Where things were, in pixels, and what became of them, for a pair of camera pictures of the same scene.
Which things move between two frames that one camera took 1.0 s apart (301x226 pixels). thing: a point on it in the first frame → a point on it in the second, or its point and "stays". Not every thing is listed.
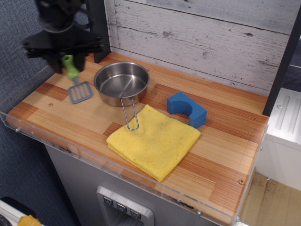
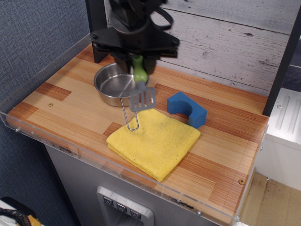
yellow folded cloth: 156,147 stays
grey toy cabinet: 99,196 stays
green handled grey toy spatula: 80,91 → 142,98
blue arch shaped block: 180,103 stays
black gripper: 59,38 → 133,34
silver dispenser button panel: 120,210 stays
